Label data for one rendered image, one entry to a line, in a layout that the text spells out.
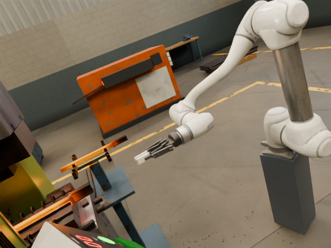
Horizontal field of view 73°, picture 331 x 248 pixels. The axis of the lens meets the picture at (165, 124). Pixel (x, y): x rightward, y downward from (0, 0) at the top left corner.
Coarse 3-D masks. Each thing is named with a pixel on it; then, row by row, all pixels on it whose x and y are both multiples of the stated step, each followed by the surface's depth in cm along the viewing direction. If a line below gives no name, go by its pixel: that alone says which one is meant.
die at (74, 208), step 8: (56, 200) 98; (40, 208) 97; (64, 208) 90; (72, 208) 90; (48, 216) 89; (56, 216) 87; (64, 216) 86; (72, 216) 86; (16, 224) 92; (32, 224) 87; (40, 224) 86; (64, 224) 83; (72, 224) 84; (80, 224) 89; (24, 232) 85; (32, 232) 83; (32, 240) 81
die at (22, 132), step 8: (16, 128) 74; (24, 128) 82; (8, 136) 69; (16, 136) 70; (24, 136) 77; (32, 136) 87; (0, 144) 69; (8, 144) 70; (16, 144) 71; (24, 144) 73; (32, 144) 82; (0, 152) 69; (8, 152) 70; (16, 152) 71; (24, 152) 72; (0, 160) 70; (8, 160) 71; (16, 160) 72; (0, 168) 70
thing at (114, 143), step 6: (120, 138) 147; (126, 138) 149; (108, 144) 146; (114, 144) 145; (96, 150) 144; (102, 150) 143; (84, 156) 141; (90, 156) 141; (72, 162) 139; (78, 162) 139; (66, 168) 137
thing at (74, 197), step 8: (88, 184) 95; (72, 192) 94; (80, 192) 95; (88, 192) 96; (64, 200) 92; (72, 200) 92; (48, 208) 91; (56, 208) 91; (32, 216) 90; (40, 216) 89; (24, 224) 87
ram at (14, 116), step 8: (0, 80) 85; (0, 88) 81; (0, 96) 75; (8, 96) 84; (0, 104) 71; (8, 104) 79; (0, 112) 67; (8, 112) 74; (16, 112) 83; (0, 120) 64; (8, 120) 70; (16, 120) 78; (0, 128) 64; (8, 128) 66; (0, 136) 64
